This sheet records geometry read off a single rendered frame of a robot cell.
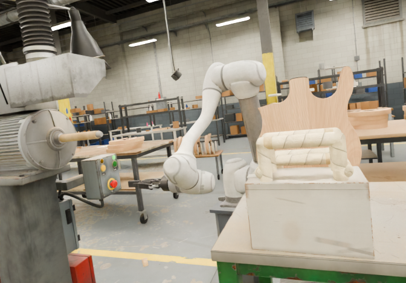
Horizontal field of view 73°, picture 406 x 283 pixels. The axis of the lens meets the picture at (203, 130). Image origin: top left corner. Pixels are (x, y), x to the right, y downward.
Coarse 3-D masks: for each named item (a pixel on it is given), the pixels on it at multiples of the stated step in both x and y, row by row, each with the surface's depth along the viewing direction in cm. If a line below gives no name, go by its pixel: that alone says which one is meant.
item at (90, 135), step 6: (78, 132) 108; (84, 132) 106; (90, 132) 105; (60, 138) 110; (66, 138) 109; (72, 138) 108; (78, 138) 107; (84, 138) 106; (90, 138) 106; (96, 138) 105
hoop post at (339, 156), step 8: (336, 144) 60; (344, 144) 60; (336, 152) 60; (344, 152) 60; (336, 160) 61; (344, 160) 60; (336, 168) 61; (344, 168) 60; (336, 176) 61; (344, 176) 60
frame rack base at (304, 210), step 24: (288, 168) 77; (312, 168) 74; (264, 192) 66; (288, 192) 64; (312, 192) 62; (336, 192) 60; (360, 192) 58; (264, 216) 67; (288, 216) 65; (312, 216) 63; (336, 216) 61; (360, 216) 59; (264, 240) 68; (288, 240) 65; (312, 240) 63; (336, 240) 61; (360, 240) 60
